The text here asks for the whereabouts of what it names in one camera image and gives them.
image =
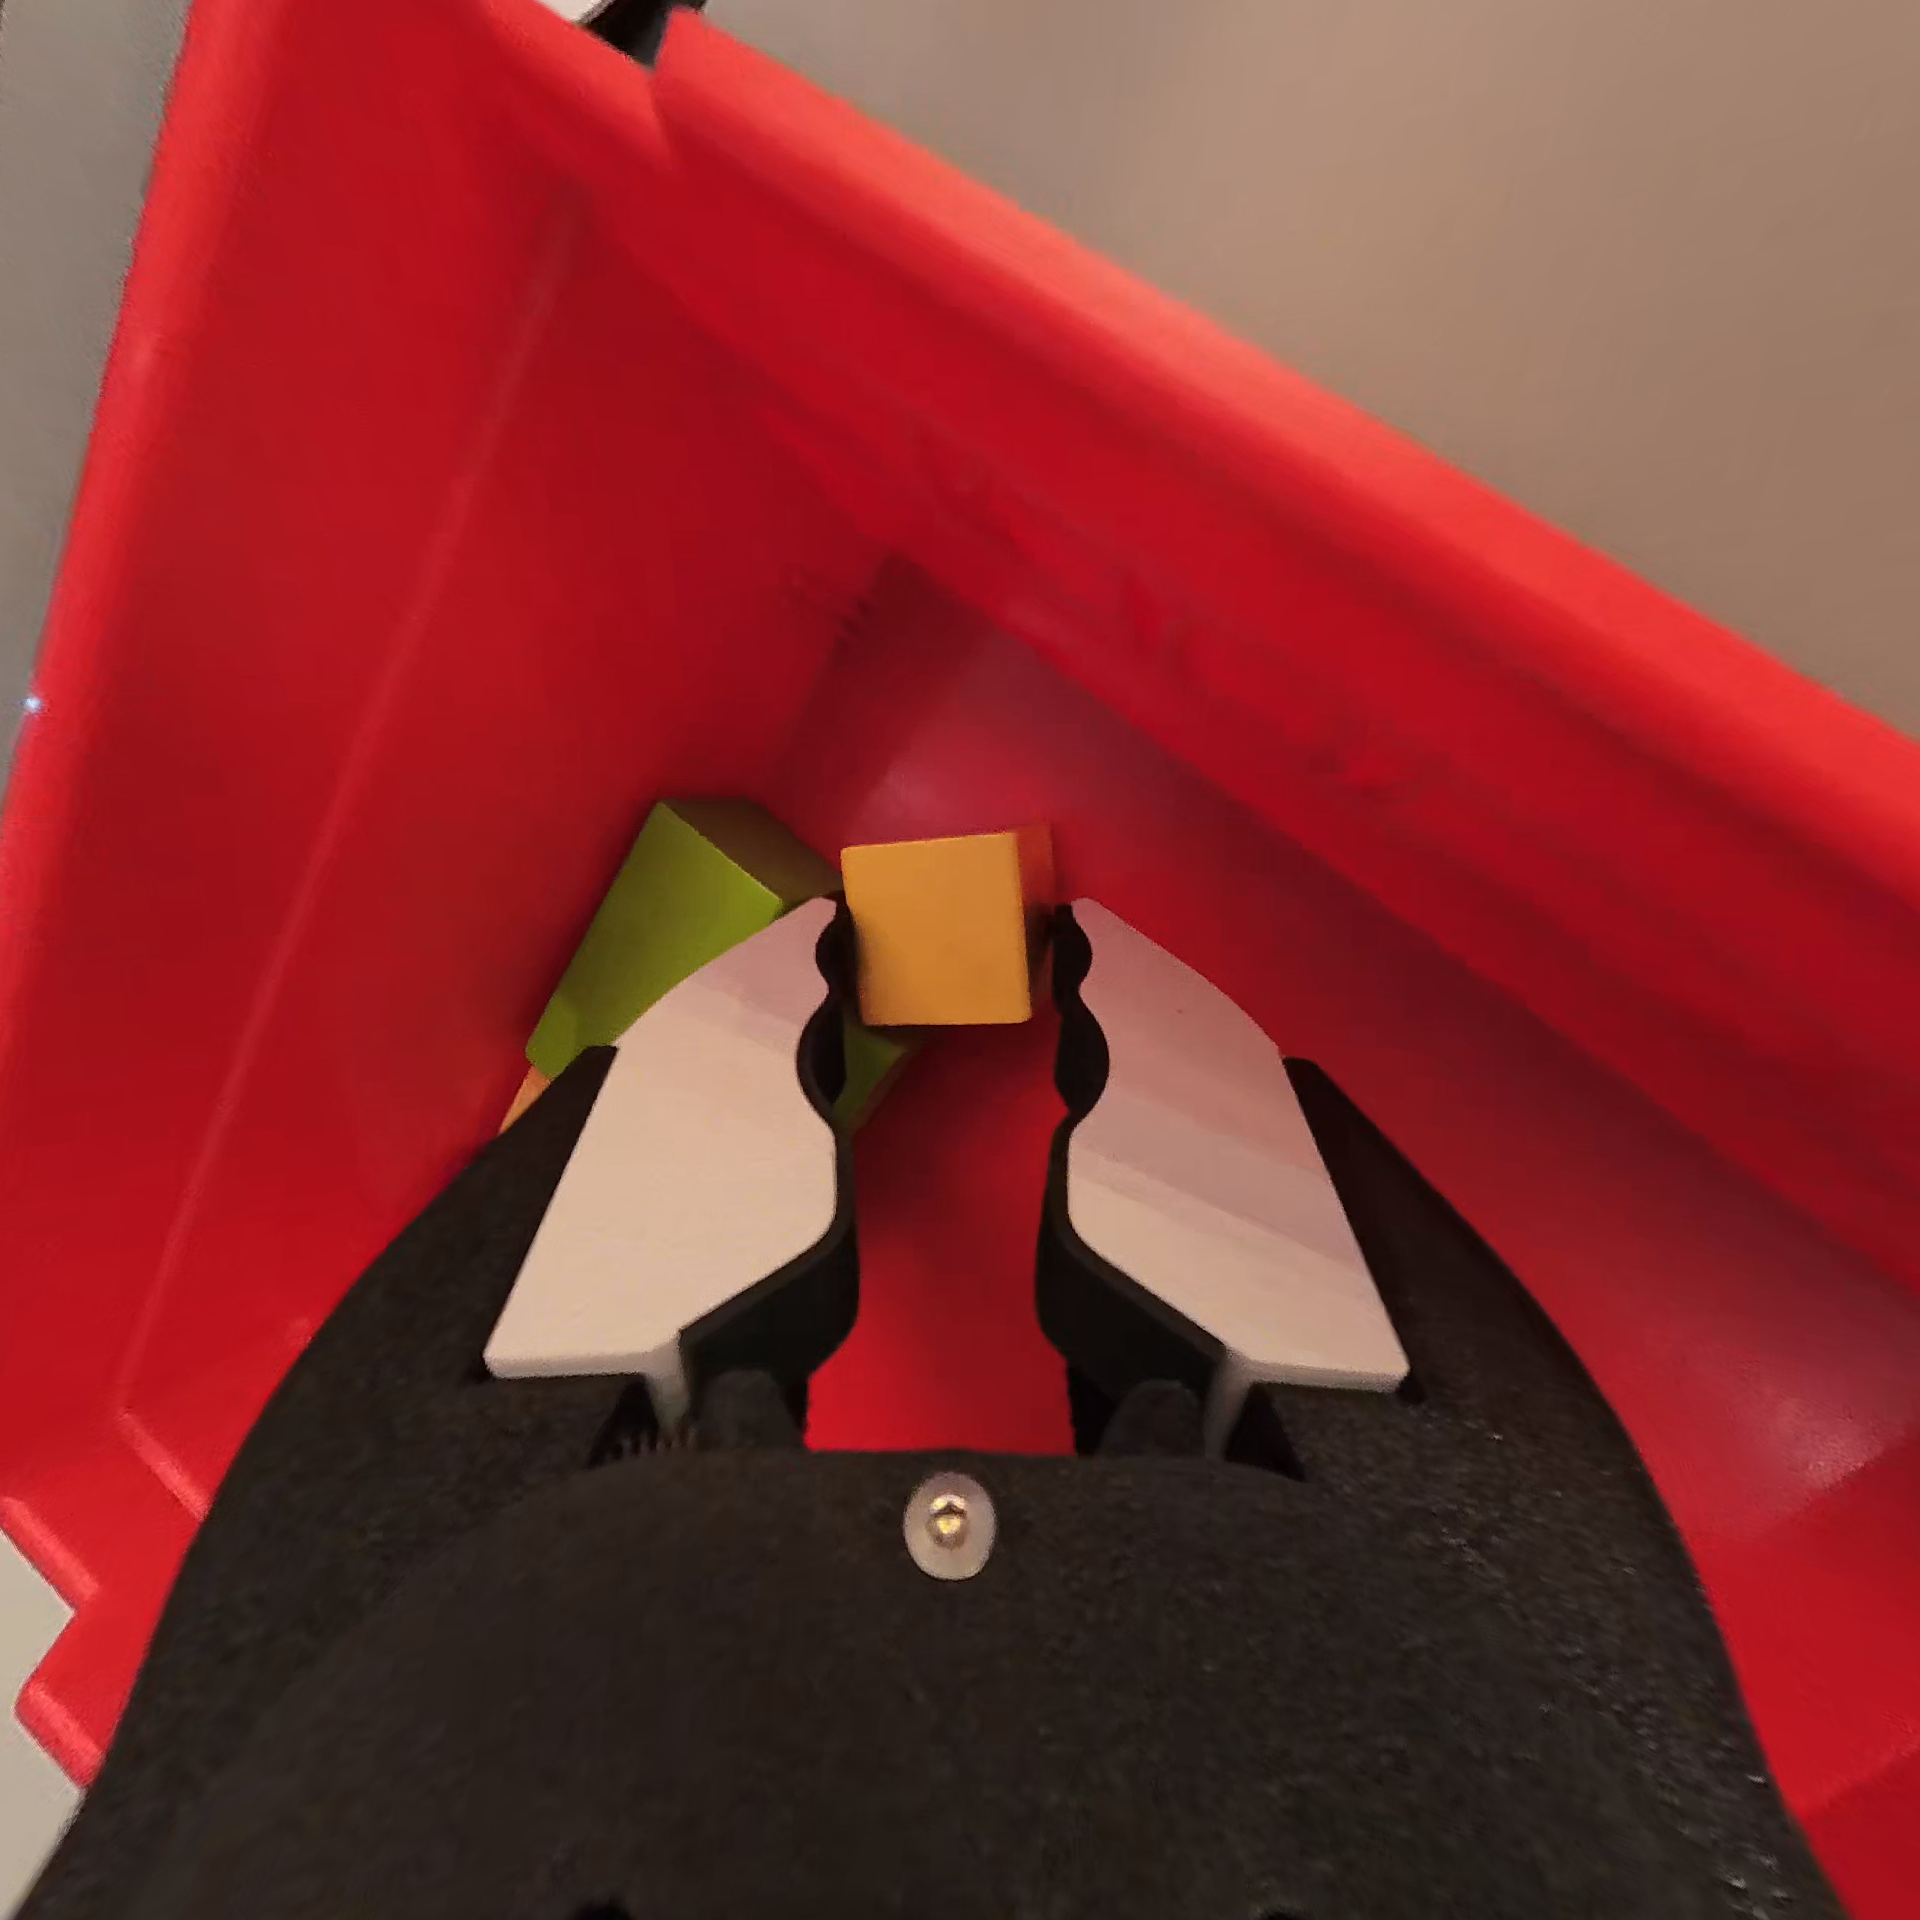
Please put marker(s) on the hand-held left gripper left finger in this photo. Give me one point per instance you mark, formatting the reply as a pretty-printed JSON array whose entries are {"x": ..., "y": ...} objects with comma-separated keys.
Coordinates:
[{"x": 690, "y": 1183}]

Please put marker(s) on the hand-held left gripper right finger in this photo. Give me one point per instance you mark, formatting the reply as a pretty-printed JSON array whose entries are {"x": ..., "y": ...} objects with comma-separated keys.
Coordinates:
[{"x": 1215, "y": 1201}]

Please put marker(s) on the pile of coloured wooden blocks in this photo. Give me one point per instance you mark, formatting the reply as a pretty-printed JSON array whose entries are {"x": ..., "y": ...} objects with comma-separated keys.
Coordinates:
[{"x": 675, "y": 916}]

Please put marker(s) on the yellow wooden cube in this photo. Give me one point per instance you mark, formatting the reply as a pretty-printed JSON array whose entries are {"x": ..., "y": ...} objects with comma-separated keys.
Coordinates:
[{"x": 938, "y": 930}]

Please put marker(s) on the red plastic bin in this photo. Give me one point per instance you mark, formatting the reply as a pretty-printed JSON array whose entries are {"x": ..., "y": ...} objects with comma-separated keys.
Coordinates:
[{"x": 449, "y": 524}]

